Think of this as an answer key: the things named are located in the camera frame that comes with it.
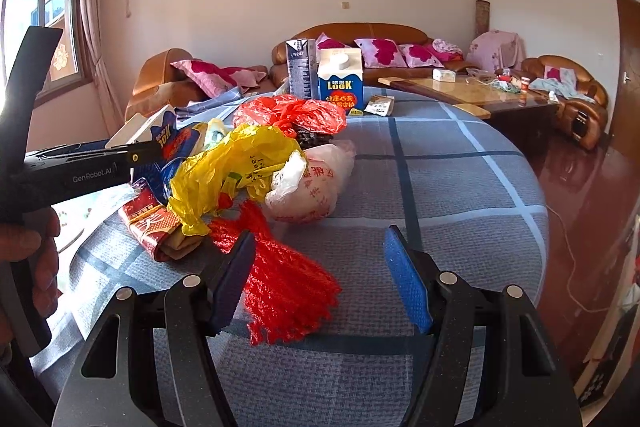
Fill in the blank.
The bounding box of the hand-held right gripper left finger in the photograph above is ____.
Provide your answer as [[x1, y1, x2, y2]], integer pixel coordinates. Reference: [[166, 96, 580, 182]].
[[52, 229, 258, 427]]

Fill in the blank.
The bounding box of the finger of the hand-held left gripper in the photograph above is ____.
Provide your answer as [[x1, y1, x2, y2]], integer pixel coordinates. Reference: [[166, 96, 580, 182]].
[[102, 138, 163, 168]]

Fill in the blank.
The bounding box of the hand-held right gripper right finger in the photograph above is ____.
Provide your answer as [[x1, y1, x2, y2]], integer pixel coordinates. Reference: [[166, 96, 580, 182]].
[[382, 224, 583, 427]]

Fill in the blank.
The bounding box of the crushed blue milk carton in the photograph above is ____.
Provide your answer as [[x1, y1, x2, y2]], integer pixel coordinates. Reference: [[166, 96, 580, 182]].
[[105, 104, 211, 208]]

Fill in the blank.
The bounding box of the red mesh net bag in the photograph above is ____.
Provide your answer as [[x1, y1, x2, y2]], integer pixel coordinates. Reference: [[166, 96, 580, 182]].
[[207, 199, 343, 347]]

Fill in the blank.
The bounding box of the yellow plastic bag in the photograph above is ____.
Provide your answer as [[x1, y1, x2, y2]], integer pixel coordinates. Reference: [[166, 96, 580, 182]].
[[167, 123, 306, 237]]

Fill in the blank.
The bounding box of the person's left hand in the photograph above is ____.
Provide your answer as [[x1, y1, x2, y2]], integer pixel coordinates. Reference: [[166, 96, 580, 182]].
[[0, 207, 62, 308]]

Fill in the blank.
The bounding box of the red paper package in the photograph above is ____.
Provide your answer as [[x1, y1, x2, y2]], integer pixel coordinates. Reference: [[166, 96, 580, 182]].
[[119, 178, 201, 264]]

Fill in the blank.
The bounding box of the blue plaid tablecloth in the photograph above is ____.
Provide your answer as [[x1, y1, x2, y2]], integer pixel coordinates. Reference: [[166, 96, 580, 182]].
[[30, 87, 551, 427]]

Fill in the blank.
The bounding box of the folded blue plaid sheet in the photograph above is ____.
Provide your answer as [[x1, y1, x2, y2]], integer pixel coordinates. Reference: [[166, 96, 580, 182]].
[[175, 87, 262, 118]]

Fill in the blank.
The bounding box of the pink floral pillow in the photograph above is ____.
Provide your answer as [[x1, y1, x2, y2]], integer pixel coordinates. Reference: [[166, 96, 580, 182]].
[[315, 33, 352, 54], [170, 59, 269, 98], [397, 44, 446, 69], [354, 38, 402, 68]]

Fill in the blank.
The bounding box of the white plastic bag red print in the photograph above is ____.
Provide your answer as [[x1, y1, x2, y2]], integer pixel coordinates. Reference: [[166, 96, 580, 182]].
[[264, 139, 357, 225]]

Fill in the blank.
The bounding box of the beige curtain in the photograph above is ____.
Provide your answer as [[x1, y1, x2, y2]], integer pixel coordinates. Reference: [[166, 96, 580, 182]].
[[40, 0, 127, 124]]

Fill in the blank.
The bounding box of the window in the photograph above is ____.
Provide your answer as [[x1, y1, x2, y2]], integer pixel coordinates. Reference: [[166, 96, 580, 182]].
[[0, 0, 82, 105]]

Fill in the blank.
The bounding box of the small white sachet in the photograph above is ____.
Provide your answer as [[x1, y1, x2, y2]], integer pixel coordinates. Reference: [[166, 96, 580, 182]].
[[364, 94, 396, 116]]

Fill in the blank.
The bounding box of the tall grey-blue drink carton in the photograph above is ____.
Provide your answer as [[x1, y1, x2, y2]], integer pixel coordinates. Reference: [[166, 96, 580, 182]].
[[285, 38, 318, 100]]

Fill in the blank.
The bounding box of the wooden glass coffee table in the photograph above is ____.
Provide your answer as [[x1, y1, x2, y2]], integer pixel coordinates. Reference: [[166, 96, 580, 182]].
[[378, 76, 561, 128]]

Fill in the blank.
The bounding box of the blue white milk carton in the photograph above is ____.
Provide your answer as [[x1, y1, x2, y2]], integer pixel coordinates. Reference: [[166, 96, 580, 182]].
[[316, 48, 365, 116]]

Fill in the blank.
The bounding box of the pink blanket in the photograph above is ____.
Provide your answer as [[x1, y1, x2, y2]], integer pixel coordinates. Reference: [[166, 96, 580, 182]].
[[431, 38, 465, 64]]

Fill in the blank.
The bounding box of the brown leather armchair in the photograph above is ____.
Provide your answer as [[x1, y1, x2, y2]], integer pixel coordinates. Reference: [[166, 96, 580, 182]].
[[520, 55, 609, 151]]

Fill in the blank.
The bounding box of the pale pink floral cloth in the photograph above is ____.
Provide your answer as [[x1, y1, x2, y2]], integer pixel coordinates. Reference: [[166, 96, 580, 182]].
[[466, 30, 527, 68]]

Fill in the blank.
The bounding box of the light blue cloth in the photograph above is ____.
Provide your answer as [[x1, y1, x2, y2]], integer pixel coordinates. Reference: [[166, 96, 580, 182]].
[[529, 71, 597, 102]]

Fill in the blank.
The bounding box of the brown leather sofa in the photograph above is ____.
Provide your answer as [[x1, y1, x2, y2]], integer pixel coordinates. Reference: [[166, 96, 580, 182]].
[[271, 23, 482, 84]]

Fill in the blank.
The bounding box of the rolled straw mat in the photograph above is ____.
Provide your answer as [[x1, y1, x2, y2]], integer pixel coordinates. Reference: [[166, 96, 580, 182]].
[[474, 0, 490, 38]]

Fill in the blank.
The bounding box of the brown wooden door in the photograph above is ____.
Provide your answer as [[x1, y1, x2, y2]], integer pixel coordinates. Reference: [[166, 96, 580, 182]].
[[606, 0, 640, 190]]

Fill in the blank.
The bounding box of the white floor cable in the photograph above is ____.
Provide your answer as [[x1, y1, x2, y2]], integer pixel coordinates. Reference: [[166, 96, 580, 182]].
[[544, 203, 613, 314]]

